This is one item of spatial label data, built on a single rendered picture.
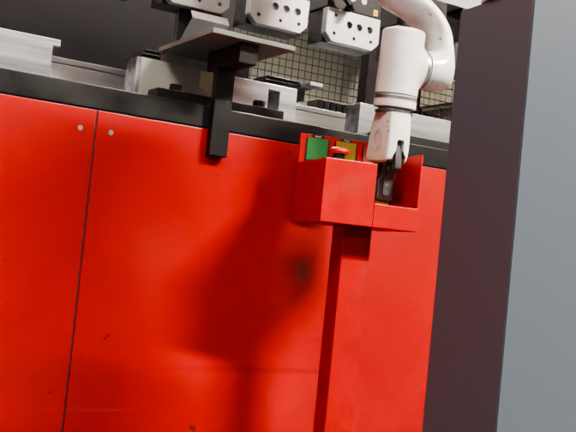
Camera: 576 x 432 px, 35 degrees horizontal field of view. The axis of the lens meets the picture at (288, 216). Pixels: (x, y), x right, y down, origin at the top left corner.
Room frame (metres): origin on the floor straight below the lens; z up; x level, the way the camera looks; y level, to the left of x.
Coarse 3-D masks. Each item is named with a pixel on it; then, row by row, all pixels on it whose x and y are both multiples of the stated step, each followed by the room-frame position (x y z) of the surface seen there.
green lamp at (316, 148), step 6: (312, 138) 1.85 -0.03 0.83; (312, 144) 1.85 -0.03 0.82; (318, 144) 1.86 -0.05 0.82; (324, 144) 1.86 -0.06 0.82; (312, 150) 1.85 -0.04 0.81; (318, 150) 1.86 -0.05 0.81; (324, 150) 1.86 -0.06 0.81; (306, 156) 1.85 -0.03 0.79; (312, 156) 1.85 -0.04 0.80; (318, 156) 1.86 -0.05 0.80; (324, 156) 1.86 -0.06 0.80
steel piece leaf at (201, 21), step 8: (192, 16) 1.88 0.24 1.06; (200, 16) 1.89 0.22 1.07; (208, 16) 1.91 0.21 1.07; (216, 16) 1.92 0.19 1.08; (192, 24) 1.90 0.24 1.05; (200, 24) 1.90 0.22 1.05; (208, 24) 1.91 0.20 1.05; (216, 24) 1.91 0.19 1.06; (224, 24) 1.92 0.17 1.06; (184, 32) 1.91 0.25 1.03; (192, 32) 1.92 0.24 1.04
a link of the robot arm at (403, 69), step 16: (384, 32) 1.77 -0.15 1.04; (400, 32) 1.75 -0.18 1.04; (416, 32) 1.75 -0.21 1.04; (384, 48) 1.77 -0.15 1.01; (400, 48) 1.75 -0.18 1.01; (416, 48) 1.75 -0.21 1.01; (384, 64) 1.76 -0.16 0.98; (400, 64) 1.75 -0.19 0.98; (416, 64) 1.76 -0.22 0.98; (384, 80) 1.76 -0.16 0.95; (400, 80) 1.75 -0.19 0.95; (416, 80) 1.77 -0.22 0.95; (416, 96) 1.78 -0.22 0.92
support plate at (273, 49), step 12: (192, 36) 1.78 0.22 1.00; (204, 36) 1.74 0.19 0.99; (216, 36) 1.73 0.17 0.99; (228, 36) 1.72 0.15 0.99; (240, 36) 1.73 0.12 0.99; (252, 36) 1.74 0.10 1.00; (168, 48) 1.88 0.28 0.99; (180, 48) 1.87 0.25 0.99; (192, 48) 1.86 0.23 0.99; (204, 48) 1.85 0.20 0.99; (216, 48) 1.83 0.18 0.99; (264, 48) 1.79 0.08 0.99; (276, 48) 1.78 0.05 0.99; (288, 48) 1.78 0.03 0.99; (204, 60) 1.97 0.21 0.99
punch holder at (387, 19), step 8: (432, 0) 2.25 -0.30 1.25; (440, 8) 2.27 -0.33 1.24; (384, 16) 2.25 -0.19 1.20; (392, 16) 2.22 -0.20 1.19; (384, 24) 2.25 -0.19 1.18; (392, 24) 2.22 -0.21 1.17; (400, 24) 2.21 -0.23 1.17; (408, 24) 2.22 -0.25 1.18; (376, 48) 2.27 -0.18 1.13; (376, 56) 2.27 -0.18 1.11
